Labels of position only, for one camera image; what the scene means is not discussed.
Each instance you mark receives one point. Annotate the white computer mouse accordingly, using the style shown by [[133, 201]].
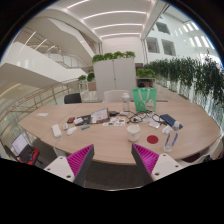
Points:
[[71, 131]]

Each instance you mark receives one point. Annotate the dark blue keyboard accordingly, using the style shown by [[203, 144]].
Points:
[[168, 119]]

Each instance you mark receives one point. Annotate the clear plastic bottle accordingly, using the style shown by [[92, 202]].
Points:
[[168, 146]]

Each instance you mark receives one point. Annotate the colourful sticker sheet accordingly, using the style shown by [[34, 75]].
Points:
[[114, 122]]

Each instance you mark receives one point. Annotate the small teal item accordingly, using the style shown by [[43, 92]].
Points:
[[85, 127]]

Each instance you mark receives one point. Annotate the red chair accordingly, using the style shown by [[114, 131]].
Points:
[[31, 156]]

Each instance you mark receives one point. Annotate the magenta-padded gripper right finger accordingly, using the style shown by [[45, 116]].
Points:
[[146, 157]]

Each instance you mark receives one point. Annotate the black chair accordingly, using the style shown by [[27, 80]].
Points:
[[72, 98]]

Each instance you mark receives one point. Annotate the black charger block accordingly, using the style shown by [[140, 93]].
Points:
[[113, 113]]

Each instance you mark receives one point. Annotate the white ceramic mug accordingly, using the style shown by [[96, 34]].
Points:
[[133, 134]]

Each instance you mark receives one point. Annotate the clear tumbler with white lid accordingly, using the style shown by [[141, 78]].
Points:
[[126, 103]]

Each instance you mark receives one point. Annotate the wooden planter with green plants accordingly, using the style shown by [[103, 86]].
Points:
[[145, 73]]

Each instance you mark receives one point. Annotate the green tote bag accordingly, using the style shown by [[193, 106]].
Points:
[[144, 99]]

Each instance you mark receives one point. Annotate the small white packet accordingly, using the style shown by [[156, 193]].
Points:
[[154, 124]]

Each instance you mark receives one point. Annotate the white booklet on brown stand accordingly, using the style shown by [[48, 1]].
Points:
[[99, 115]]

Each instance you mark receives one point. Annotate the small potted plants by railing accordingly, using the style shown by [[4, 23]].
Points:
[[90, 77]]

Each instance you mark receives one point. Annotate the open laptop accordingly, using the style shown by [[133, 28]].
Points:
[[19, 144]]

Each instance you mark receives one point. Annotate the white cabinet topped with plants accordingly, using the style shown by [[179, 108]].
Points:
[[115, 75]]

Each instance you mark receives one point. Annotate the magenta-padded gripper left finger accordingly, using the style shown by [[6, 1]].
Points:
[[77, 159]]

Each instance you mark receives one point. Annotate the white power strip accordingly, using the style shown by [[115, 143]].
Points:
[[56, 130]]

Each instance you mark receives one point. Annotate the small white box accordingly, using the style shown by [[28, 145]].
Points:
[[78, 121]]

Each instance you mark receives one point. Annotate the row of green potted trees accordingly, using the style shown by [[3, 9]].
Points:
[[186, 73]]

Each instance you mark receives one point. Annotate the flat round red coaster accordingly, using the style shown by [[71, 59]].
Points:
[[152, 139]]

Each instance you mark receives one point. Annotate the white paper sheet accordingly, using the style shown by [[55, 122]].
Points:
[[42, 114]]

